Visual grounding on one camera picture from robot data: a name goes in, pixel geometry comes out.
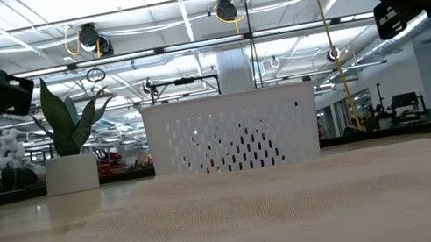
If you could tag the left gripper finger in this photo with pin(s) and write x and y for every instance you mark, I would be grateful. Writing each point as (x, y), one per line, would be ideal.
(6, 83)
(14, 103)

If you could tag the white perforated plastic basket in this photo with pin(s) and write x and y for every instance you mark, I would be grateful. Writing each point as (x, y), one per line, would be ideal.
(236, 135)

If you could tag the white robot figure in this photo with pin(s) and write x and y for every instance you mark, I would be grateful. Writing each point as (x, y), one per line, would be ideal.
(9, 148)

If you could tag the green snake plant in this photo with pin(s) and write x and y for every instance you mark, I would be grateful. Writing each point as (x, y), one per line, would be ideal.
(60, 121)

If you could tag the white round plant pot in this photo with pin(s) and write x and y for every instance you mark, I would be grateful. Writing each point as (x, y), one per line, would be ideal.
(71, 173)

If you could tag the black monitor workstation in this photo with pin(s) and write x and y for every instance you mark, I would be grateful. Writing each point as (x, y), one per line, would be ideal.
(404, 100)

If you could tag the red equipment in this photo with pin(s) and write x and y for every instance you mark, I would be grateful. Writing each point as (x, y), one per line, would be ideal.
(111, 157)

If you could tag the white square column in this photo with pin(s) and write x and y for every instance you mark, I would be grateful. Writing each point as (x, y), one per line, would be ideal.
(234, 73)

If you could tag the beige woven cloth mat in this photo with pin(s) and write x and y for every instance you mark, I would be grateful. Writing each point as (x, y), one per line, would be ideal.
(234, 224)

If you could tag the black aluminium rig frame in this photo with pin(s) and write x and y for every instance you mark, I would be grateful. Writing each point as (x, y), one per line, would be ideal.
(421, 128)

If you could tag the black gantry frame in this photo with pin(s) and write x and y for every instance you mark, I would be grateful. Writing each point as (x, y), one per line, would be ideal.
(184, 80)

